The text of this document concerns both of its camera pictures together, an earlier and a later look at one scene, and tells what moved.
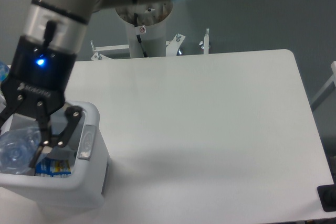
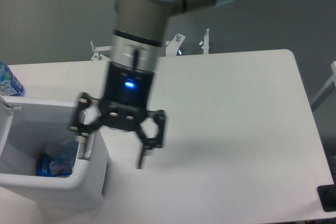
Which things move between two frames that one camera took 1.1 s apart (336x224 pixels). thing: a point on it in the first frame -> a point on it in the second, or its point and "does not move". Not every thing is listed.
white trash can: (85, 150) does not move
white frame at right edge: (326, 89) does not move
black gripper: (39, 75) -> (127, 92)
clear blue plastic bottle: (18, 147) -> (60, 155)
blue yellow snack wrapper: (53, 167) does not move
